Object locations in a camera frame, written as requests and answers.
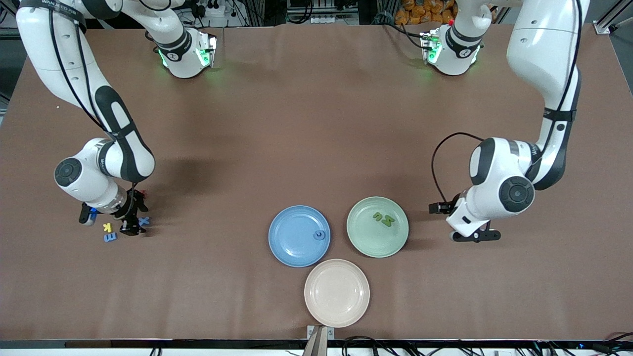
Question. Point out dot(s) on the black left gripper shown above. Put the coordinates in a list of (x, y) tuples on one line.
[(455, 199)]

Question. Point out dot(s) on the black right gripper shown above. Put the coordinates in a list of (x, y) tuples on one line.
[(131, 209)]

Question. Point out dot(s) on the blue foam letter E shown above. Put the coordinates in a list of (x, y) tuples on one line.
[(110, 238)]

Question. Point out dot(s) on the green foam letter N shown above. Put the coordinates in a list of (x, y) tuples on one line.
[(388, 221)]

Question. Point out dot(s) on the blue foam letter C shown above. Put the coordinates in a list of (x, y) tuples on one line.
[(316, 236)]

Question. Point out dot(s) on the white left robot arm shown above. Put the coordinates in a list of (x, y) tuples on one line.
[(539, 49)]

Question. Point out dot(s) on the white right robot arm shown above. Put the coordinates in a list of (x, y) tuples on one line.
[(54, 54)]

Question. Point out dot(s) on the yellow foam letter K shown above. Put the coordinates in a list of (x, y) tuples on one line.
[(106, 227)]

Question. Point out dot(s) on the green plate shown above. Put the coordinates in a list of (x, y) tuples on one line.
[(378, 242)]

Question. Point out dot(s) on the beige plate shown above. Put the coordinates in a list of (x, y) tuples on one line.
[(336, 294)]

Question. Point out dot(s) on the brown paper table cover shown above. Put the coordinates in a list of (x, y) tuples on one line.
[(316, 123)]

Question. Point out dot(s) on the blue plate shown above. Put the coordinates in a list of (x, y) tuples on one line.
[(296, 249)]

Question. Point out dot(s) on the pile of orange bags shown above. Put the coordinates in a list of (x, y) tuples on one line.
[(420, 12)]

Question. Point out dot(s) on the long white power strip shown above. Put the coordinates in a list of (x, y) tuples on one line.
[(326, 20)]

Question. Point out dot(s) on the white socket strip with plugs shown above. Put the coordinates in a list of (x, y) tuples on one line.
[(215, 10)]

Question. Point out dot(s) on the black table edge rail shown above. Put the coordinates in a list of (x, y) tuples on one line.
[(148, 343)]

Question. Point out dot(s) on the grey metal table bracket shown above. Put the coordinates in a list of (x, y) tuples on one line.
[(316, 341)]

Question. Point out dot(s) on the aluminium frame profile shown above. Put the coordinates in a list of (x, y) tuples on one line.
[(606, 27)]

